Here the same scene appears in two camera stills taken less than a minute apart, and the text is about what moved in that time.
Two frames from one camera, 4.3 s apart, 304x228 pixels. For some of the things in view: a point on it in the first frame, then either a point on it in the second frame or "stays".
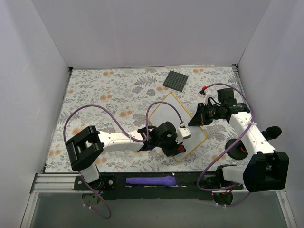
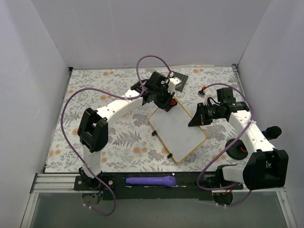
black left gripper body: (173, 150) to (164, 101)
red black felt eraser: (181, 148) to (173, 102)
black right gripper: (200, 116) stays
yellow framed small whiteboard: (170, 109) stays
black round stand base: (238, 151) stays
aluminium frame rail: (45, 183) stays
